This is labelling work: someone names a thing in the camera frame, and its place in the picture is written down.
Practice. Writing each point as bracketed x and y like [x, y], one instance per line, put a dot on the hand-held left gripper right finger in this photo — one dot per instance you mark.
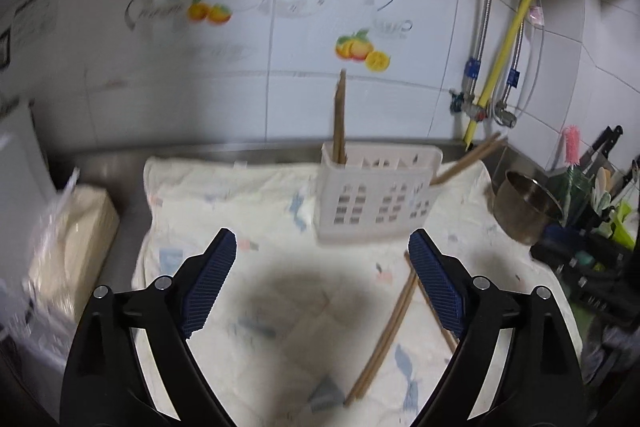
[435, 287]

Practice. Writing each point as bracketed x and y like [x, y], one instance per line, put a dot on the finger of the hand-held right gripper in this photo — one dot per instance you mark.
[562, 234]
[555, 255]

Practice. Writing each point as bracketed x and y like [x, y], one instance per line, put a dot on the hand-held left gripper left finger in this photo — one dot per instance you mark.
[210, 282]

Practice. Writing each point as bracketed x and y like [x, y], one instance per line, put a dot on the cream plastic chopstick holder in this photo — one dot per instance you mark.
[370, 197]

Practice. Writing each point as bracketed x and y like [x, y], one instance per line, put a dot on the teal cup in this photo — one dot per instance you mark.
[583, 260]

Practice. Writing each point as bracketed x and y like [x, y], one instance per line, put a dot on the stainless steel pot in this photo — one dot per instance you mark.
[525, 212]

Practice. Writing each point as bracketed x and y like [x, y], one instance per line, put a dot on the green glass jar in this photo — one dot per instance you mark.
[575, 192]

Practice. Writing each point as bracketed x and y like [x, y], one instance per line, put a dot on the green plastic rack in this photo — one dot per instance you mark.
[620, 223]

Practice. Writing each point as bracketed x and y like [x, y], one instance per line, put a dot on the white plastic spoon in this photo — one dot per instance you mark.
[602, 184]

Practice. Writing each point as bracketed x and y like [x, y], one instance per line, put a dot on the cream quilted printed mat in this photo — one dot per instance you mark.
[280, 307]

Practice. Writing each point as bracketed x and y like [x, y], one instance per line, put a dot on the pink bottle brush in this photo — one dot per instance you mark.
[571, 146]

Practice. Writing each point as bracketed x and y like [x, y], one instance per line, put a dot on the beige tissue pack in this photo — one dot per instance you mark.
[75, 237]

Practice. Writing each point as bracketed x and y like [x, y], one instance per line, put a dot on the clear plastic bag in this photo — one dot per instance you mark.
[47, 227]

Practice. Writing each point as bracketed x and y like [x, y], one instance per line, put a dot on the pink hanging tag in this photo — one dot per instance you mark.
[536, 15]

